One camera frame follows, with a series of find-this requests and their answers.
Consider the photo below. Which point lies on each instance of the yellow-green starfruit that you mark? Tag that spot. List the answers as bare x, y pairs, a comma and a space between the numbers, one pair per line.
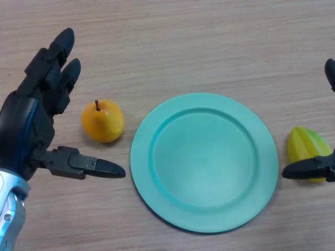
305, 146

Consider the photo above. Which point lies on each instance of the green round plate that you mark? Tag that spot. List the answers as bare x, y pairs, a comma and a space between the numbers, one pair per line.
204, 162

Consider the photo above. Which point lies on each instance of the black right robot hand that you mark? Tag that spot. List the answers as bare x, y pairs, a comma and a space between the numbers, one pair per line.
311, 168

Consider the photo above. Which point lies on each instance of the yellow pear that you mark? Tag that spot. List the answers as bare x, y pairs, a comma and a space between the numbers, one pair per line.
102, 121

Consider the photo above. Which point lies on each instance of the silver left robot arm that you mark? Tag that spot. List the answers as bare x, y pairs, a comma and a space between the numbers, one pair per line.
11, 209

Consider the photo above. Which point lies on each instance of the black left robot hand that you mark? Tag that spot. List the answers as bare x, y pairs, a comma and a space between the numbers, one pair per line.
24, 123

